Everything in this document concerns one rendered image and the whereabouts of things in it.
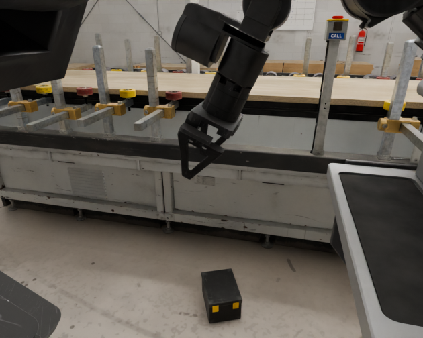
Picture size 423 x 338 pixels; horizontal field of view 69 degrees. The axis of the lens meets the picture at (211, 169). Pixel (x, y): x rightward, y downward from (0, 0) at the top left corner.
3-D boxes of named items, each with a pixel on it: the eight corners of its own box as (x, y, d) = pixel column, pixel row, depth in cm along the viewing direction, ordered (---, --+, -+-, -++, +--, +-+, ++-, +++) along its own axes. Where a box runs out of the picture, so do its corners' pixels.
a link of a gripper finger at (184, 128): (160, 173, 45) (182, 117, 41) (177, 155, 52) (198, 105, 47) (201, 194, 45) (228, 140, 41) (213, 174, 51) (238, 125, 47)
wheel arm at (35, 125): (34, 133, 132) (31, 123, 131) (27, 133, 133) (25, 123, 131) (92, 110, 171) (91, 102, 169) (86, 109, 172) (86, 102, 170)
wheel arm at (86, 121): (84, 129, 125) (82, 119, 124) (77, 129, 126) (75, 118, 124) (133, 106, 164) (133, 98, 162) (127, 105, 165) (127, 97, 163)
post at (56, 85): (68, 141, 160) (48, 40, 140) (62, 140, 160) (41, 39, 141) (72, 139, 163) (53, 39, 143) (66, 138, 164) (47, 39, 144)
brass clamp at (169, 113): (170, 119, 140) (170, 108, 138) (143, 117, 143) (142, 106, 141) (175, 115, 146) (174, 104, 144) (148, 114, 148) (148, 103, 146)
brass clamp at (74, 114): (74, 120, 152) (73, 110, 150) (51, 119, 155) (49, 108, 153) (82, 117, 158) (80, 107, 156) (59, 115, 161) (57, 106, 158)
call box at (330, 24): (345, 42, 112) (349, 18, 109) (325, 42, 113) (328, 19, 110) (342, 41, 118) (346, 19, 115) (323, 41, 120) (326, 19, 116)
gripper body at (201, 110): (185, 121, 43) (205, 72, 40) (205, 106, 52) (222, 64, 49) (226, 143, 43) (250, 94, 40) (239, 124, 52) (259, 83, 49)
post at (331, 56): (323, 155, 131) (341, 40, 113) (311, 154, 132) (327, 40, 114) (322, 151, 135) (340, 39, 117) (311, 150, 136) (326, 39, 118)
